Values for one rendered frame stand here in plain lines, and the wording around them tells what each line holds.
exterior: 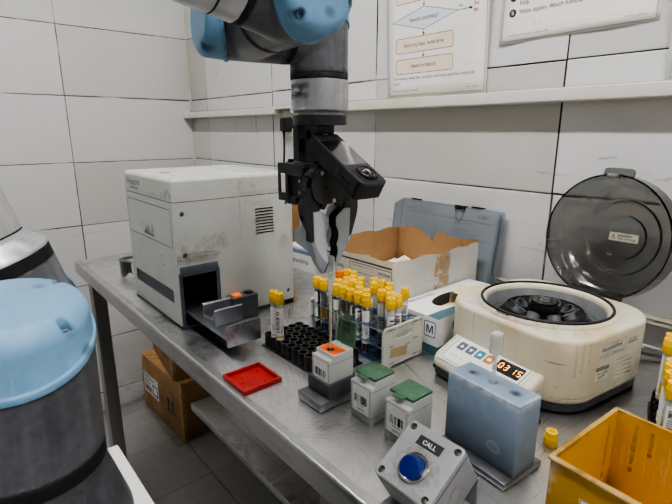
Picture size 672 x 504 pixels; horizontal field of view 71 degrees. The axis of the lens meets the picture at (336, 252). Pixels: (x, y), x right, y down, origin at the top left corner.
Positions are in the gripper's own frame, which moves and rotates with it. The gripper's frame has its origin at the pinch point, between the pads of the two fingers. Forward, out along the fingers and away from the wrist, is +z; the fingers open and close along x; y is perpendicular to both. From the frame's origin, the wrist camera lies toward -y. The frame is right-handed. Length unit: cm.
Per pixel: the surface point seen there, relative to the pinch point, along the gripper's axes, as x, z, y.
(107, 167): -18, -3, 169
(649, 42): -57, -33, -17
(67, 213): 0, 15, 169
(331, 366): 1.5, 14.3, -2.0
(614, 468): -11.0, 17.5, -35.0
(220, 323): 4.3, 16.1, 26.2
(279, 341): -2.0, 18.2, 16.5
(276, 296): -1.9, 9.8, 16.9
